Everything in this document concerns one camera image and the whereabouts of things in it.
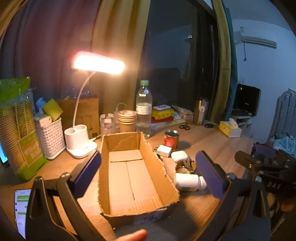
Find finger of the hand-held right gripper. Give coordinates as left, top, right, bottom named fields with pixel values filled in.
left=235, top=151, right=286, bottom=173

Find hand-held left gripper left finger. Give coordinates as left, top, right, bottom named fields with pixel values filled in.
left=25, top=151, right=109, bottom=241

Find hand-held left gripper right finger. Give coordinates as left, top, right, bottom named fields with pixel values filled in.
left=192, top=151, right=271, bottom=241

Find white pill bottle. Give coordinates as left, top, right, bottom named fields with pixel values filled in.
left=174, top=173, right=207, bottom=192

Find wristwatch with dark strap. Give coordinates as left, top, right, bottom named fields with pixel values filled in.
left=175, top=163, right=196, bottom=174

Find white earbuds case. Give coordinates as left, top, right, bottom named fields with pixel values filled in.
left=171, top=151, right=190, bottom=163

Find cardboard box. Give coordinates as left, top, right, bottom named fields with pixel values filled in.
left=97, top=132, right=180, bottom=229

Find white charger adapter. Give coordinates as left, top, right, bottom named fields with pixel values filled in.
left=154, top=145, right=172, bottom=157

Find red tin can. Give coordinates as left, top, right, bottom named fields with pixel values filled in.
left=164, top=130, right=180, bottom=151

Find person's left hand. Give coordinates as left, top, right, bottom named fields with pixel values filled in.
left=114, top=229, right=148, bottom=241

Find white desk lamp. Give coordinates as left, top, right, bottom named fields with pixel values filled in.
left=64, top=51, right=126, bottom=159

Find yellow tissue box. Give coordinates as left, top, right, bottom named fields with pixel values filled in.
left=218, top=118, right=242, bottom=138

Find white cabinet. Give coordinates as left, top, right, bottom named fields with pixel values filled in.
left=230, top=115, right=252, bottom=127

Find light blue printed blanket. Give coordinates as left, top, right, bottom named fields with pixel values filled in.
left=268, top=133, right=296, bottom=158

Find white plastic basket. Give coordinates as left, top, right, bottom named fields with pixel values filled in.
left=35, top=116, right=66, bottom=160

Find brown cardboard lamp packaging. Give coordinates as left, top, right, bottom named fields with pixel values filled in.
left=57, top=98, right=101, bottom=139

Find stack of brown paper cups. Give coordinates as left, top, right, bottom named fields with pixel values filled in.
left=117, top=110, right=138, bottom=133

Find black monitor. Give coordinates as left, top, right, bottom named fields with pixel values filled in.
left=232, top=84, right=261, bottom=116

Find steel thermos flask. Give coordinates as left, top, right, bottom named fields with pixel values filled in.
left=193, top=98, right=210, bottom=126

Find pale yellow flat folder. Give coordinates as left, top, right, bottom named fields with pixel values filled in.
left=151, top=119, right=188, bottom=130

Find small white boxes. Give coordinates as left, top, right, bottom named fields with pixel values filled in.
left=172, top=105, right=193, bottom=120

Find grey folding rack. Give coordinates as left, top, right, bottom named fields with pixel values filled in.
left=275, top=88, right=296, bottom=139

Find yellow-green sponge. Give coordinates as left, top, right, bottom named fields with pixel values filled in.
left=42, top=98, right=64, bottom=122

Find red book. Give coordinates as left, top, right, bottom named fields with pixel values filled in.
left=151, top=116, right=174, bottom=124

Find green pack of paper cups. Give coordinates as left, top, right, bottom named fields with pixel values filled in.
left=0, top=77, right=48, bottom=181

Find smartphone with lit screen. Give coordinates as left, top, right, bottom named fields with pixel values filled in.
left=14, top=189, right=31, bottom=239

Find clear plastic water bottle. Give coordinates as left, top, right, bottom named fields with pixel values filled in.
left=135, top=80, right=153, bottom=139

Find blue cleaning cloth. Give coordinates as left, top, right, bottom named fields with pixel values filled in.
left=35, top=97, right=48, bottom=114

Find teal curtain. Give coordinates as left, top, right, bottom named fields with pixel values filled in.
left=223, top=5, right=238, bottom=121

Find olive curtain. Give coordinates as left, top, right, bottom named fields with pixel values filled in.
left=92, top=0, right=151, bottom=114
left=213, top=0, right=232, bottom=121

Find white air conditioner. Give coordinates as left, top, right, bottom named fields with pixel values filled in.
left=233, top=31, right=277, bottom=49

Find purple grey curtain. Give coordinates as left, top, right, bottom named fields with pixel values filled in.
left=0, top=0, right=102, bottom=109

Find dark glass window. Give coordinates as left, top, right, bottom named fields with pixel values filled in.
left=143, top=0, right=219, bottom=121

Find white charging cable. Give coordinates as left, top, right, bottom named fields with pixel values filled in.
left=115, top=103, right=129, bottom=114

